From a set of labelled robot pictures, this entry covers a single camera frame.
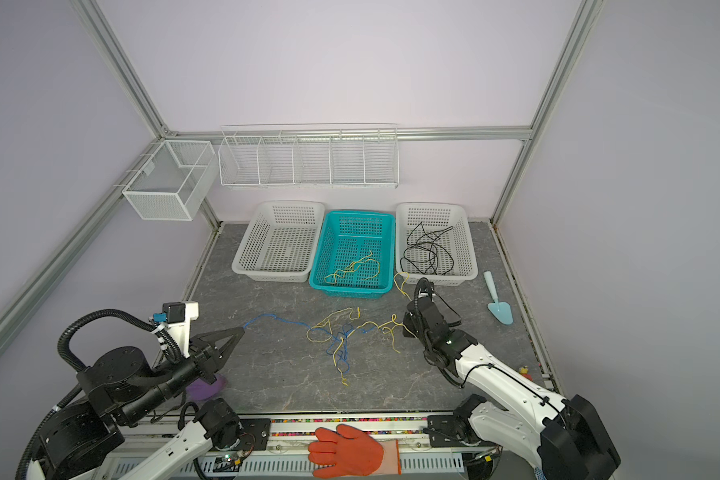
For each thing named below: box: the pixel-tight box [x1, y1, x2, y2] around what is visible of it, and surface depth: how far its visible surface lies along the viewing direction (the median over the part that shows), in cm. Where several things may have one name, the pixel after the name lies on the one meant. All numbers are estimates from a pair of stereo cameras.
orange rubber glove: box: [308, 424, 401, 479], surface depth 72 cm
